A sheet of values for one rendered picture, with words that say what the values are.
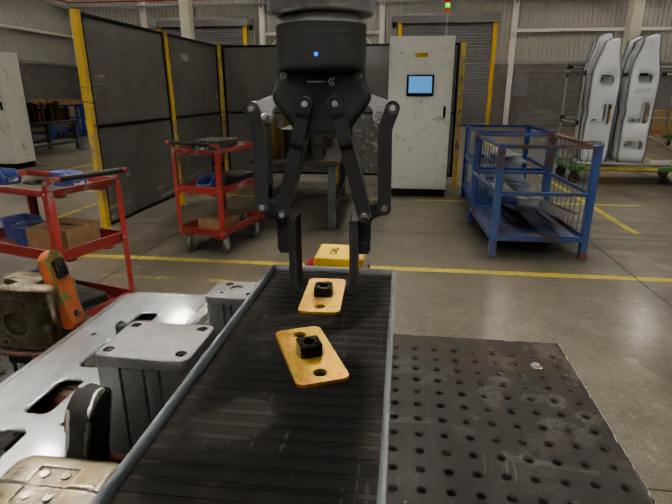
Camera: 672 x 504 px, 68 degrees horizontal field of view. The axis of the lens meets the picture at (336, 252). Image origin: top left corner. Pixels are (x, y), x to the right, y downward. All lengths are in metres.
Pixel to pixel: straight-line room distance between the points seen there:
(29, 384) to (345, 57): 0.56
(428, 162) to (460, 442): 5.92
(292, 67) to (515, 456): 0.84
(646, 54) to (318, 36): 8.70
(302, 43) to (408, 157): 6.40
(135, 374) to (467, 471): 0.66
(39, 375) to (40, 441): 0.15
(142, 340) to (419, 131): 6.34
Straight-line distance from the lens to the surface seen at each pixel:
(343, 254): 0.61
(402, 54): 6.76
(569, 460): 1.09
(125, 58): 5.64
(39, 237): 3.00
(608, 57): 8.88
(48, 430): 0.66
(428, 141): 6.78
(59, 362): 0.79
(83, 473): 0.45
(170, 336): 0.55
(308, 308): 0.46
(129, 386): 0.54
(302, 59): 0.42
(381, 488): 0.27
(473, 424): 1.12
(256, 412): 0.33
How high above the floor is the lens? 1.35
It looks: 18 degrees down
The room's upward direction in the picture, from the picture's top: straight up
